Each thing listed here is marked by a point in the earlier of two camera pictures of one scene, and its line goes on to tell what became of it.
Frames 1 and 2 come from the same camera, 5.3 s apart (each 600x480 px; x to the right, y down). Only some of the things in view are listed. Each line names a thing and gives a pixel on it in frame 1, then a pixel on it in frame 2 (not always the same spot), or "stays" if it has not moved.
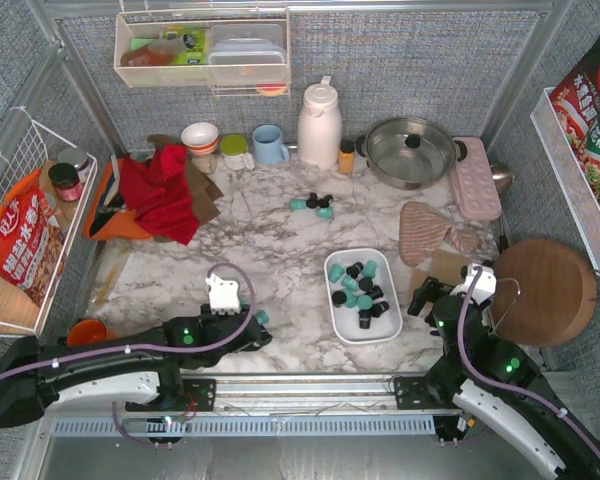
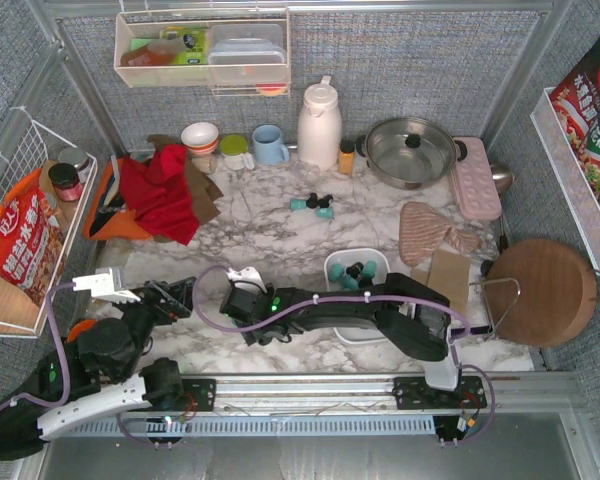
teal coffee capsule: x=370 y=269 stays
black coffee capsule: x=354 y=270 stays
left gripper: x=250 y=329 → x=156 y=298
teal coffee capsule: x=350 y=283 stays
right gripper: x=435 y=292 → x=237 y=304
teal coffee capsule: x=336 y=272 stays
